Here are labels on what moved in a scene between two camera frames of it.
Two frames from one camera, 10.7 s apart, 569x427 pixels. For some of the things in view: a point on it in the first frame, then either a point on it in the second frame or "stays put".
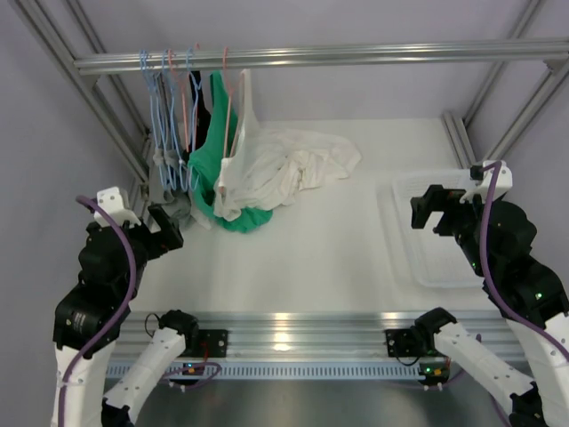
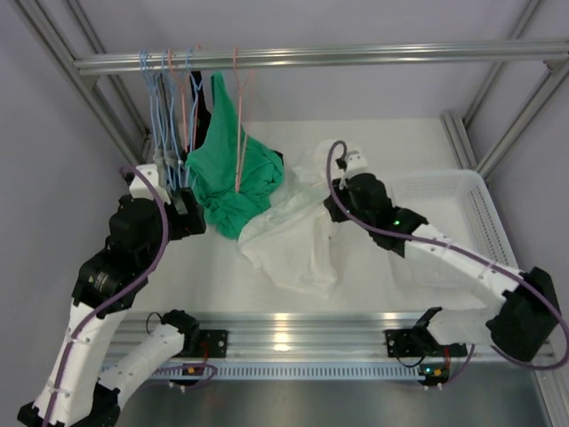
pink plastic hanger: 228,102 to 242,142
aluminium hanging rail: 525,52 stays put
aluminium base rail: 307,344 stays put
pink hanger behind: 182,100 stays put
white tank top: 270,166 to 292,240
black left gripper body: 153,245 to 181,224
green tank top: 214,144 stays put
